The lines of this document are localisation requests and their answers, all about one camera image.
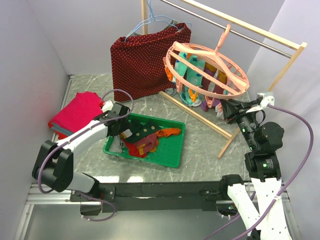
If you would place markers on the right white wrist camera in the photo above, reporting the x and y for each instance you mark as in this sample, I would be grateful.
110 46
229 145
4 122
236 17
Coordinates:
264 100

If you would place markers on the black base crossbar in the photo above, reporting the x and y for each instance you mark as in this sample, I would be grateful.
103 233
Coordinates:
156 196

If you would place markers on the orange sock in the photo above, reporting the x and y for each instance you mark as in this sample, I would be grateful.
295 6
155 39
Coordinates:
167 132

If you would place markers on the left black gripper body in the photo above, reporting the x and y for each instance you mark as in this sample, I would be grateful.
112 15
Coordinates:
121 124

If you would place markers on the maroon yellow striped sock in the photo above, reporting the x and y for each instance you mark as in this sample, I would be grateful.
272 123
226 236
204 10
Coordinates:
148 143

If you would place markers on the pink round clip hanger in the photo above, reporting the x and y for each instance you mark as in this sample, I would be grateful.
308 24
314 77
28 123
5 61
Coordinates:
203 76

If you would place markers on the green plastic tray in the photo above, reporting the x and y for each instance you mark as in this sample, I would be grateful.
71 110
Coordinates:
169 150

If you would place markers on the teal patterned hanging sock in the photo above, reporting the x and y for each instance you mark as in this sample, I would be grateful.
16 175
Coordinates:
190 75

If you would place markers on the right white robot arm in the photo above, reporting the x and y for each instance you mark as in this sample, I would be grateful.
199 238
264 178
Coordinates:
267 221

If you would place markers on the folded pink cloth stack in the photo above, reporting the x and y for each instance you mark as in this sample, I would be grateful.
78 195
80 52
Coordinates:
77 114

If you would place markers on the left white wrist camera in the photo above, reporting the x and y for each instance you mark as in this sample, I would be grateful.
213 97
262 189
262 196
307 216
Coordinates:
106 105

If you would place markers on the red sock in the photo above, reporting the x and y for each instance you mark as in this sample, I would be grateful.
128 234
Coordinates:
134 151

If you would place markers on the wooden clothes rack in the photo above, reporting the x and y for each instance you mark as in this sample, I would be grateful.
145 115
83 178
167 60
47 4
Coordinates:
275 38

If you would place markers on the blue wire hanger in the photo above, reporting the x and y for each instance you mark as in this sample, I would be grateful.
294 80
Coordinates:
152 18

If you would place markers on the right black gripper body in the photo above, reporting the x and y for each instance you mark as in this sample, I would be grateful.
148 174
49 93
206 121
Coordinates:
246 122

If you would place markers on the aluminium frame rail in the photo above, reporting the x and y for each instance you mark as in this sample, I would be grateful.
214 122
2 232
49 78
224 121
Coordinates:
35 197

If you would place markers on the maroon purple hanging sock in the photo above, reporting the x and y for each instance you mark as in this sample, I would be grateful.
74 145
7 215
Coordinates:
207 84

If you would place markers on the metal hanging rod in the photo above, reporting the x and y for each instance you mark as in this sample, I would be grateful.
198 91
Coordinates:
247 38

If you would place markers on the grey white sock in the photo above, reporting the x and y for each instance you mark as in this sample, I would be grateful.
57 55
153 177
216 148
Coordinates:
117 145

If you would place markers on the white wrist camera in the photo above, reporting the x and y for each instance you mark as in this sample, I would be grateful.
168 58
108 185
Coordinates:
106 105
264 100

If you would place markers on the dark red dotted garment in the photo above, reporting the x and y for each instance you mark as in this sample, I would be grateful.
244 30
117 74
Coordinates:
137 61

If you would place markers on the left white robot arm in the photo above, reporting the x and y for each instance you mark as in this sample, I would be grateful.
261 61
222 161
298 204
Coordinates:
54 166

